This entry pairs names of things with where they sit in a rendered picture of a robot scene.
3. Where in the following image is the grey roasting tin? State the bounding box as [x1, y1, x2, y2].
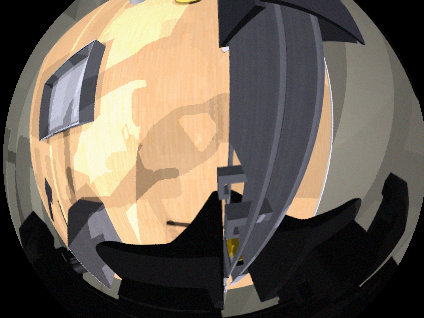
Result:
[39, 38, 105, 142]

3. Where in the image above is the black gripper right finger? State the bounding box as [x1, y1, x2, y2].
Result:
[247, 198, 361, 303]

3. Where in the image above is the light wooden board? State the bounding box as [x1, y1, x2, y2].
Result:
[165, 222, 188, 243]

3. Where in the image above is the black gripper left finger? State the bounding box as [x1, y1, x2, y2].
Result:
[96, 191, 224, 310]

